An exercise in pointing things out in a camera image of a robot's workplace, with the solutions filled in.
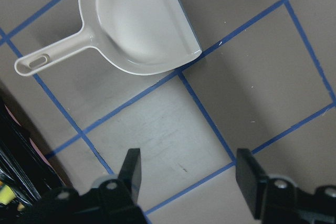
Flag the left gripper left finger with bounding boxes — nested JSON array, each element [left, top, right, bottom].
[[34, 148, 147, 223]]

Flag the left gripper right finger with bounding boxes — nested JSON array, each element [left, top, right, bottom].
[[235, 148, 335, 223]]

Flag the yellow sponge piece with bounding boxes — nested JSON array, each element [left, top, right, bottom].
[[0, 185, 16, 205]]

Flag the beige dustpan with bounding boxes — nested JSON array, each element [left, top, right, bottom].
[[14, 0, 202, 76]]

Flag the black lined trash bin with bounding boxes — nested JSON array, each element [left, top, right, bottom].
[[1, 100, 64, 223]]

